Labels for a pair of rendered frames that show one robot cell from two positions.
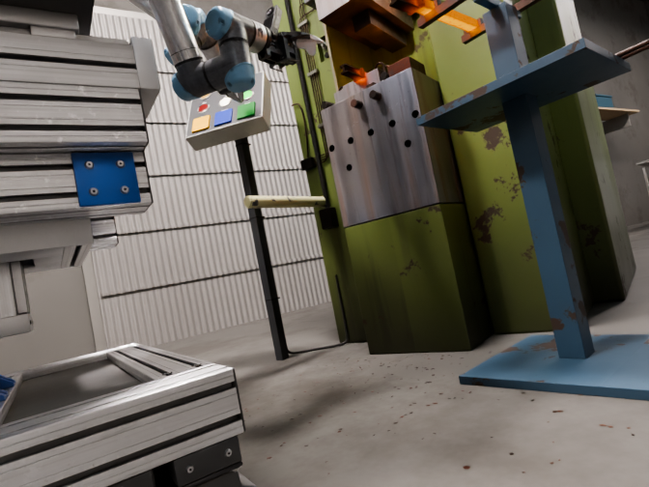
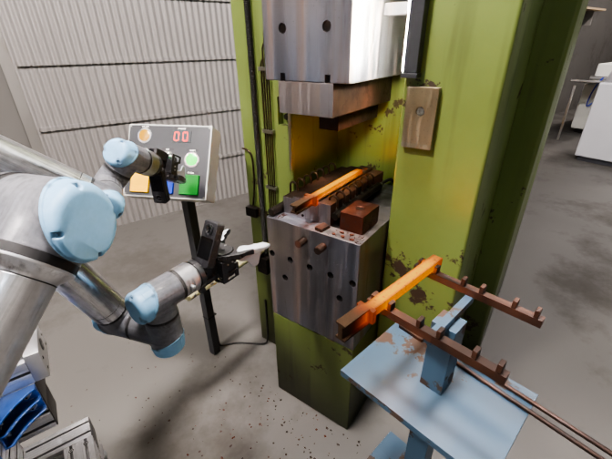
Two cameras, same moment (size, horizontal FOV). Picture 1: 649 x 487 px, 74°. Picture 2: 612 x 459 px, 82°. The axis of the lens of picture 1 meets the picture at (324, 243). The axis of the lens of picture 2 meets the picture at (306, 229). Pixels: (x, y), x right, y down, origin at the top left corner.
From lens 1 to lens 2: 1.22 m
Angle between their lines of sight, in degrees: 31
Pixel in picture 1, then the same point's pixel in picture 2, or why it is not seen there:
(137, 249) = (91, 143)
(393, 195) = (318, 321)
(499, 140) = (422, 301)
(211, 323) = (165, 207)
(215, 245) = not seen: hidden behind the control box
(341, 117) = (285, 236)
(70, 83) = not seen: outside the picture
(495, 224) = not seen: hidden behind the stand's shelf
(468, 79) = (415, 241)
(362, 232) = (287, 324)
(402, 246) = (316, 353)
